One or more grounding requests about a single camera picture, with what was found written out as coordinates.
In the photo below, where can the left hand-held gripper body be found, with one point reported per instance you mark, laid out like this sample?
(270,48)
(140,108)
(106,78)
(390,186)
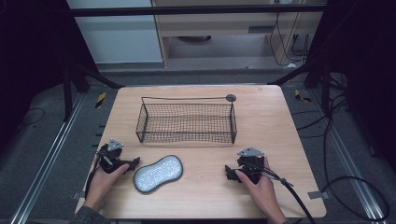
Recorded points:
(111,154)

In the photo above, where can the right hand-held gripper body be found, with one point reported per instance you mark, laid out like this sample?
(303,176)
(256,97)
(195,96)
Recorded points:
(250,163)

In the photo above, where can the person's left hand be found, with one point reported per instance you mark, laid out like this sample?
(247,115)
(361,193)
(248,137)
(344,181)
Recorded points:
(104,182)

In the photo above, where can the person's right hand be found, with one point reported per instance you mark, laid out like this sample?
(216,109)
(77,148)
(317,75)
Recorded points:
(263,196)

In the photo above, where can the grey peanut-shaped sponge pad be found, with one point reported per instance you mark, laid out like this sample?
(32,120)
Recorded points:
(158,173)

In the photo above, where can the grey tape piece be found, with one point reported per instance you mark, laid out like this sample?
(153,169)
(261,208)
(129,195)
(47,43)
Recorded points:
(317,195)
(76,195)

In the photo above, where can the yellow black striped tape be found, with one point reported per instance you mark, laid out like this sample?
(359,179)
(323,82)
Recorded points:
(301,97)
(100,99)

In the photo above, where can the white cabinet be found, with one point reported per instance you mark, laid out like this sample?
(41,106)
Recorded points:
(118,37)

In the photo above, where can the black curtain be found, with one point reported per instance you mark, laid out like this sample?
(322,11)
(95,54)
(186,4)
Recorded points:
(364,62)
(31,62)

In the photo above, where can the light wooden desk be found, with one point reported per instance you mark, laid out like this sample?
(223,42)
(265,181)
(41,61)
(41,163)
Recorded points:
(218,28)

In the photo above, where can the aluminium floor rail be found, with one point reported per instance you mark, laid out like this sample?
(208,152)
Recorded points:
(351,161)
(46,158)

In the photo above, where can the black metal frame stand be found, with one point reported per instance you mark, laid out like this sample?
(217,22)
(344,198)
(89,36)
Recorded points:
(314,73)
(77,77)

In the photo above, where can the black horizontal frame bar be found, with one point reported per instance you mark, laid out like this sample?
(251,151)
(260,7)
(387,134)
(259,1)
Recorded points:
(193,10)

